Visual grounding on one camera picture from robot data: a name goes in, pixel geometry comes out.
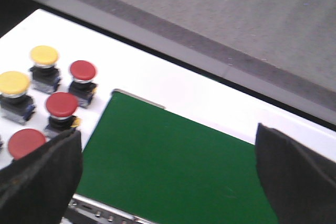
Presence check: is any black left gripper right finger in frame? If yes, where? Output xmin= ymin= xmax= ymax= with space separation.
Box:
xmin=255 ymin=124 xmax=335 ymax=223

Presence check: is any yellow mushroom push button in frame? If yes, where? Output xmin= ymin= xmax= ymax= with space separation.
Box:
xmin=1 ymin=71 xmax=36 ymax=125
xmin=29 ymin=45 xmax=61 ymax=94

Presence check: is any red mushroom push button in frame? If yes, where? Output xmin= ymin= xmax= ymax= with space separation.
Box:
xmin=44 ymin=92 xmax=81 ymax=138
xmin=68 ymin=60 xmax=97 ymax=109
xmin=8 ymin=129 xmax=46 ymax=160

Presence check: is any aluminium conveyor frame rail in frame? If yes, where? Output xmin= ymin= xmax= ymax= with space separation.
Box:
xmin=65 ymin=89 xmax=165 ymax=223

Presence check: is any grey speckled stone slab left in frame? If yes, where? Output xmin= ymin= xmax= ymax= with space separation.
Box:
xmin=35 ymin=0 xmax=335 ymax=110

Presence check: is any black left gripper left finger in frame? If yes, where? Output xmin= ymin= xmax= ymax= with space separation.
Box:
xmin=1 ymin=130 xmax=83 ymax=223

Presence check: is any green conveyor belt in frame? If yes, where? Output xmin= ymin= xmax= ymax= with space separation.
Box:
xmin=77 ymin=92 xmax=277 ymax=223

